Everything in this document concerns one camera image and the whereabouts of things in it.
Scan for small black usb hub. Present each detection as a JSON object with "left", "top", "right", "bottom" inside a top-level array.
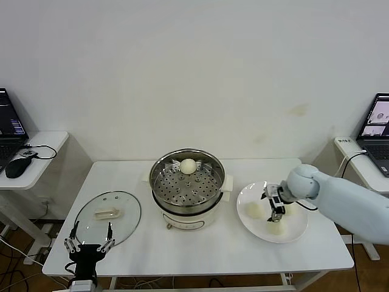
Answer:
[{"left": 19, "top": 148, "right": 40, "bottom": 161}]

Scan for black computer mouse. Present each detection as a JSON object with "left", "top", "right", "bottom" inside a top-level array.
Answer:
[{"left": 5, "top": 157, "right": 33, "bottom": 179}]

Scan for perforated steel steamer basket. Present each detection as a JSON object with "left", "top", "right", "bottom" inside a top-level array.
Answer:
[{"left": 150, "top": 148, "right": 227, "bottom": 214}]

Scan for white electric cooking pot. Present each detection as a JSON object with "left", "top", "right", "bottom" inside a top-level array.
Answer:
[{"left": 142, "top": 172, "right": 235, "bottom": 231}]

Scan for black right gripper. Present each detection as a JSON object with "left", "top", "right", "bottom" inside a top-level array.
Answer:
[{"left": 266, "top": 190, "right": 288, "bottom": 223}]

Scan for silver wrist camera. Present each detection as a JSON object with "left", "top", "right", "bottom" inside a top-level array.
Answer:
[
  {"left": 68, "top": 279, "right": 100, "bottom": 292},
  {"left": 260, "top": 184, "right": 285, "bottom": 203}
]

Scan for white side table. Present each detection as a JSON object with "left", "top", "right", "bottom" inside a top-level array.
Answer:
[
  {"left": 334, "top": 136, "right": 389, "bottom": 262},
  {"left": 0, "top": 131, "right": 70, "bottom": 265}
]

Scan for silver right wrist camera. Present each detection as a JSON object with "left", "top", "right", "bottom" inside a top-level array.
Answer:
[{"left": 260, "top": 184, "right": 285, "bottom": 203}]

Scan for round white plate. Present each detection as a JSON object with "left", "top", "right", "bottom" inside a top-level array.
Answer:
[{"left": 236, "top": 181, "right": 309, "bottom": 244}]

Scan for white floor cable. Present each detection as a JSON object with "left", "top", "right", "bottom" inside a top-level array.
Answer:
[{"left": 0, "top": 237, "right": 45, "bottom": 265}]

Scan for white cables under table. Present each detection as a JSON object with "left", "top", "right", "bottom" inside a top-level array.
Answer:
[{"left": 121, "top": 277, "right": 171, "bottom": 292}]

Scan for black hub cable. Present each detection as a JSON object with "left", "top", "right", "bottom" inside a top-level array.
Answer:
[{"left": 22, "top": 143, "right": 58, "bottom": 161}]

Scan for white floor power strip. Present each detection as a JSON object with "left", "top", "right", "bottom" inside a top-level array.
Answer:
[{"left": 42, "top": 223, "right": 60, "bottom": 243}]

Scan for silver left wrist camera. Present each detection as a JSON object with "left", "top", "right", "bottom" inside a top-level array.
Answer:
[{"left": 68, "top": 279, "right": 100, "bottom": 292}]

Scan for round glass pot lid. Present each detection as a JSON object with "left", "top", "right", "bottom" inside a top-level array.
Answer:
[{"left": 74, "top": 190, "right": 143, "bottom": 249}]

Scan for white laptop cable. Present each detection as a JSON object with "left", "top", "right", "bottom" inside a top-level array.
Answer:
[{"left": 339, "top": 149, "right": 368, "bottom": 176}]

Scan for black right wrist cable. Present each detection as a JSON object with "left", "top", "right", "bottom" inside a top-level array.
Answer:
[{"left": 299, "top": 200, "right": 318, "bottom": 212}]

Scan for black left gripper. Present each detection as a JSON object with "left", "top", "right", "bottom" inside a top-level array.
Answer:
[{"left": 63, "top": 221, "right": 116, "bottom": 282}]

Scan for dark open laptop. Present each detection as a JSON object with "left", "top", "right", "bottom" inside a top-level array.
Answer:
[
  {"left": 356, "top": 92, "right": 389, "bottom": 178},
  {"left": 0, "top": 88, "right": 30, "bottom": 174}
]

